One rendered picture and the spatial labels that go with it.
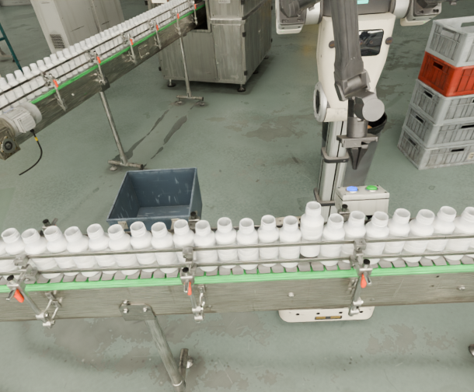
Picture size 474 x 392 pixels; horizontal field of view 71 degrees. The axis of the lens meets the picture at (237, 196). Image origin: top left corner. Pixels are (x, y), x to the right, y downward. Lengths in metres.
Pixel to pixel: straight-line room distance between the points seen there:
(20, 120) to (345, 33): 1.73
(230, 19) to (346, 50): 3.47
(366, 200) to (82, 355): 1.71
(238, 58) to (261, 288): 3.71
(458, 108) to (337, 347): 2.03
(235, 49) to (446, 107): 2.49
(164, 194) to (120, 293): 0.64
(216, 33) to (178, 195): 3.13
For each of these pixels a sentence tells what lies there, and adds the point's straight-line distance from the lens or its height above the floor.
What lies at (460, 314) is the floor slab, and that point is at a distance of 2.34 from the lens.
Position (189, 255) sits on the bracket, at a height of 1.11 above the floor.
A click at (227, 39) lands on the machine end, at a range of 4.42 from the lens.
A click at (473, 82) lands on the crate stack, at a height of 0.75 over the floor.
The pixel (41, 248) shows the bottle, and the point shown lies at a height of 1.12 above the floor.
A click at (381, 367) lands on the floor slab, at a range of 2.01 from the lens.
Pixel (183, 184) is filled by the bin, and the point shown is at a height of 0.86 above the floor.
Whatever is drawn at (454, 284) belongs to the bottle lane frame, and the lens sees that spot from 1.18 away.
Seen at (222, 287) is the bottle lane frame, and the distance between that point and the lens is 1.00.
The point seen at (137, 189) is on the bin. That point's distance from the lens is 1.59.
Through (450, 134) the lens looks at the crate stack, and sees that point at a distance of 3.24.
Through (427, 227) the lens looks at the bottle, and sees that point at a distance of 0.99.
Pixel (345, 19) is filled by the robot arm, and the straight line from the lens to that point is 0.88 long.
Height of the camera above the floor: 1.77
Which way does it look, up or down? 40 degrees down
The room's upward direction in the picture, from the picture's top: 4 degrees counter-clockwise
